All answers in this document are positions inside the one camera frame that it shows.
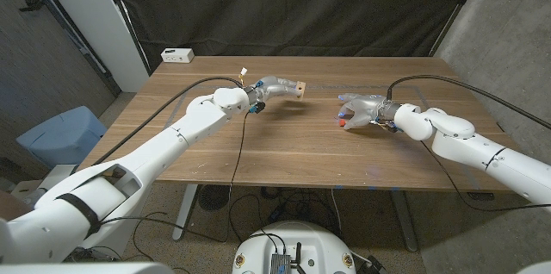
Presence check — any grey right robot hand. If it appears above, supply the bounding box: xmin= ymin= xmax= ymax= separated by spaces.
xmin=336 ymin=92 xmax=405 ymax=131

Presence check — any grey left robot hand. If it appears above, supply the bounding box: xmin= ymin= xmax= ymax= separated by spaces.
xmin=245 ymin=75 xmax=302 ymax=106

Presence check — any black backdrop curtain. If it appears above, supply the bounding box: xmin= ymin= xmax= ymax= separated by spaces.
xmin=105 ymin=0 xmax=490 ymax=72

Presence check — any white power strip box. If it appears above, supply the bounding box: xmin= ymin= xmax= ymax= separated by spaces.
xmin=160 ymin=47 xmax=195 ymax=65

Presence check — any grey table leg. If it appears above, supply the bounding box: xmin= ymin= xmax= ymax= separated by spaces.
xmin=389 ymin=190 xmax=419 ymax=252

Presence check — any black floor fan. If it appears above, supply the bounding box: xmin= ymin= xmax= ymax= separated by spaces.
xmin=196 ymin=184 xmax=232 ymax=211

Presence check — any black backdrop stand pole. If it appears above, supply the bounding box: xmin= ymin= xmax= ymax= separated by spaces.
xmin=99 ymin=0 xmax=152 ymax=77
xmin=428 ymin=0 xmax=490 ymax=58

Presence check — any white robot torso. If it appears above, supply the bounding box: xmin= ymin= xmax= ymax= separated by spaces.
xmin=232 ymin=221 xmax=357 ymax=274

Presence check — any white table leg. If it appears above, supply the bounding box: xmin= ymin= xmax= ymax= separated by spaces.
xmin=171 ymin=184 xmax=200 ymax=241

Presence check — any grey ribbed torso module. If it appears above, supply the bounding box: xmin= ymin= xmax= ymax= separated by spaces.
xmin=269 ymin=252 xmax=293 ymax=274

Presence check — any white pillar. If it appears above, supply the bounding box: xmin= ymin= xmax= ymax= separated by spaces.
xmin=32 ymin=0 xmax=151 ymax=93

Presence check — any blue plastic bin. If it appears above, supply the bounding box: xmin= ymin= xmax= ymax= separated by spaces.
xmin=15 ymin=105 xmax=108 ymax=170

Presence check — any dark grey door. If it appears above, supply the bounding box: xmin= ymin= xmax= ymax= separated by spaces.
xmin=0 ymin=0 xmax=124 ymax=141

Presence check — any person's bare leg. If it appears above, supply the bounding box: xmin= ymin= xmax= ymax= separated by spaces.
xmin=0 ymin=190 xmax=38 ymax=222

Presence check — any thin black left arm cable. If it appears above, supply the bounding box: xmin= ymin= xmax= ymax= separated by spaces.
xmin=98 ymin=110 xmax=251 ymax=244

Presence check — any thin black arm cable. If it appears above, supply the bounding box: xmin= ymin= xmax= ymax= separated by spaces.
xmin=98 ymin=110 xmax=251 ymax=244
xmin=420 ymin=140 xmax=551 ymax=213

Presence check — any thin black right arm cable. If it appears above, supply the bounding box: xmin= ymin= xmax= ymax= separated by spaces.
xmin=420 ymin=140 xmax=551 ymax=213

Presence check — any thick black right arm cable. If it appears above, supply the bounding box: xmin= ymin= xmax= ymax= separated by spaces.
xmin=386 ymin=74 xmax=551 ymax=131

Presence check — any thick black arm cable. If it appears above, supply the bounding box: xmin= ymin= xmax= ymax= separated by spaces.
xmin=90 ymin=76 xmax=245 ymax=166
xmin=386 ymin=74 xmax=551 ymax=131

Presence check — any black floor cable bundle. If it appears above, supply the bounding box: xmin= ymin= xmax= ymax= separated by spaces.
xmin=227 ymin=185 xmax=345 ymax=245

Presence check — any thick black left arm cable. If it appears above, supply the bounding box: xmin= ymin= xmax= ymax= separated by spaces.
xmin=90 ymin=76 xmax=245 ymax=166

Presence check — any black door handle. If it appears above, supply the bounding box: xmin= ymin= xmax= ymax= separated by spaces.
xmin=18 ymin=0 xmax=46 ymax=13

